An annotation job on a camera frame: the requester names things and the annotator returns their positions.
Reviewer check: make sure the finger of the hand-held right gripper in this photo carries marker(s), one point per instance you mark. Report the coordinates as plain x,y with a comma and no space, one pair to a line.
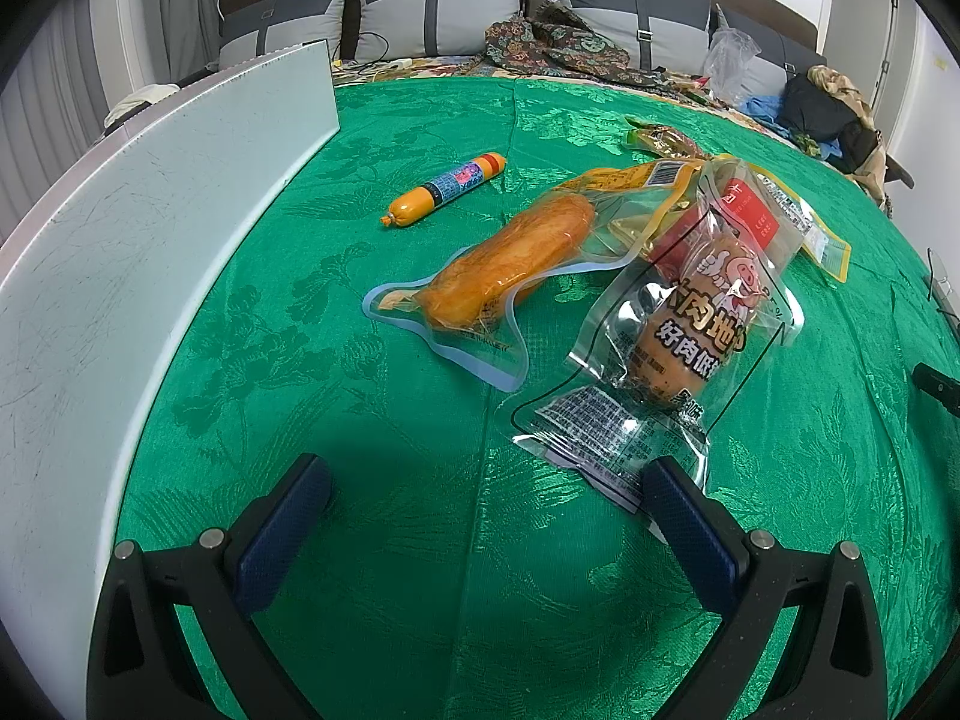
941,388

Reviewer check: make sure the clear sausage packet pig print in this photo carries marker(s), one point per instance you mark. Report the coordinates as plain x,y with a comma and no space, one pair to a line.
675,345

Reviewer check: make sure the blue cloth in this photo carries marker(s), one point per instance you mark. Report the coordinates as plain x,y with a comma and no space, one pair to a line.
761,109

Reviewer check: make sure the dark floral cloth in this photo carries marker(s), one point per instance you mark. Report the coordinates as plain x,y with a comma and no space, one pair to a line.
570,45

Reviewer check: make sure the door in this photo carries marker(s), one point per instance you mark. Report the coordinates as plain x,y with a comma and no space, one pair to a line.
892,45

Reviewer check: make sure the clear blue-edged snack packet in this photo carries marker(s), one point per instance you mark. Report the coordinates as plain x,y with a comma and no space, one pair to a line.
502,262

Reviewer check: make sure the grey curtain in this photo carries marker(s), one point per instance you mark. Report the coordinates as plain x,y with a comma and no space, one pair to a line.
82,37

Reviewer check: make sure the yellow and red snack packet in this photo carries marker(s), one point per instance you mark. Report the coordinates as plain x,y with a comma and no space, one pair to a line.
619,178

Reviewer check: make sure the green patterned blanket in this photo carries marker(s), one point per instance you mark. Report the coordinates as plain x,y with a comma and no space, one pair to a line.
420,465

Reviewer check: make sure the black clothing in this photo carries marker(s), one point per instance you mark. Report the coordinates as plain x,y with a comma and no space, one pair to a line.
821,109

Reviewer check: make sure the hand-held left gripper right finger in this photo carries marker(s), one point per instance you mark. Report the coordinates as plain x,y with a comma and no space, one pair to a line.
690,540

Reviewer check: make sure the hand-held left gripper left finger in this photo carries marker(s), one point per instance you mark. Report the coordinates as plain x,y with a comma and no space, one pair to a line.
285,532

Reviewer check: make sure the grey label yellow-edged snack packet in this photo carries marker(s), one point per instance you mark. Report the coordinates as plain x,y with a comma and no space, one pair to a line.
821,244

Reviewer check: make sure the clear plastic bag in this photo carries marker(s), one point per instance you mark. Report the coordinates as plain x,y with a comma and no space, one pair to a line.
731,60

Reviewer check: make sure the pile of dark clothes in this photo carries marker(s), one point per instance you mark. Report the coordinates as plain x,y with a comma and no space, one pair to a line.
847,90

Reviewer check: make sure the green fish snack packet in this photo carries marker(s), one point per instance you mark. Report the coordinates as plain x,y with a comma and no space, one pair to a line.
660,136

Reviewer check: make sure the grey pillow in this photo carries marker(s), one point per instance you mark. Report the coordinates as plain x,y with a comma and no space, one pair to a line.
600,0
300,30
769,60
465,7

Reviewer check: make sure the white cloth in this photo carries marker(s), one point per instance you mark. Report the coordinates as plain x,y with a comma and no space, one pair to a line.
142,101

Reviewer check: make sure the orange sausage stick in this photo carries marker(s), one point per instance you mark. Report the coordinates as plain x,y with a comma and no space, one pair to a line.
442,191

